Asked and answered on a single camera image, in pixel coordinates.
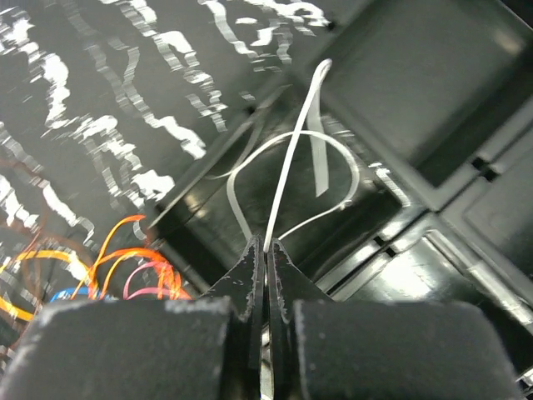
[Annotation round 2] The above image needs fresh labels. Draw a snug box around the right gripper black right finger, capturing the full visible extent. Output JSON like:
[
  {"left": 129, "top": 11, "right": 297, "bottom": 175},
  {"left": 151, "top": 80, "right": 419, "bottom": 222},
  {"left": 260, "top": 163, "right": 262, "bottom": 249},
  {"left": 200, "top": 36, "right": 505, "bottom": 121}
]
[{"left": 267, "top": 239, "right": 331, "bottom": 388}]

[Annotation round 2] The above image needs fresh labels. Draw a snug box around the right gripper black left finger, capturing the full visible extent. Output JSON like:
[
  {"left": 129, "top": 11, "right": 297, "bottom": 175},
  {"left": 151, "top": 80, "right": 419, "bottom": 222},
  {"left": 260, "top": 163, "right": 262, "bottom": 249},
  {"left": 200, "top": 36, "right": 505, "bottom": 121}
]
[{"left": 201, "top": 235, "right": 266, "bottom": 371}]

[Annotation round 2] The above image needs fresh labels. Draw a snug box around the black compartment organizer tray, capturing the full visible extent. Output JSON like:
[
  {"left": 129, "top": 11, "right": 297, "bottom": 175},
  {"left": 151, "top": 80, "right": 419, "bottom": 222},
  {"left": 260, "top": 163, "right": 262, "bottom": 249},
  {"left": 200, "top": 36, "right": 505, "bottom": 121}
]
[{"left": 154, "top": 1, "right": 532, "bottom": 374}]

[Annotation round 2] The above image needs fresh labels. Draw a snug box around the orange cable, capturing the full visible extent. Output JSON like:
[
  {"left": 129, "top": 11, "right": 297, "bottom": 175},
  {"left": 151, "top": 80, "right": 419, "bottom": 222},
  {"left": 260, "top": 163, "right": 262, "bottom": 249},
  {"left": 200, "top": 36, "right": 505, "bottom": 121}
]
[{"left": 69, "top": 214, "right": 192, "bottom": 301}]

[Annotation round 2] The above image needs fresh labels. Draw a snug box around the blue cable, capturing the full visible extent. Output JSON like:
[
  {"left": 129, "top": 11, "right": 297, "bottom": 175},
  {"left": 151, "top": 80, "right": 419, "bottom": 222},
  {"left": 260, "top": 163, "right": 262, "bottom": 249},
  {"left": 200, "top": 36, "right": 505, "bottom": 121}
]
[{"left": 49, "top": 286, "right": 117, "bottom": 303}]

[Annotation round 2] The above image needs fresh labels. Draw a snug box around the brown cable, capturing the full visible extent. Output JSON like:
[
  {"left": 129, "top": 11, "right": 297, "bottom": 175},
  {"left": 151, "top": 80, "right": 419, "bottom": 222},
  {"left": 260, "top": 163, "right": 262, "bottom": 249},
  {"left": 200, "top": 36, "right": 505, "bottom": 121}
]
[{"left": 0, "top": 157, "right": 101, "bottom": 359}]

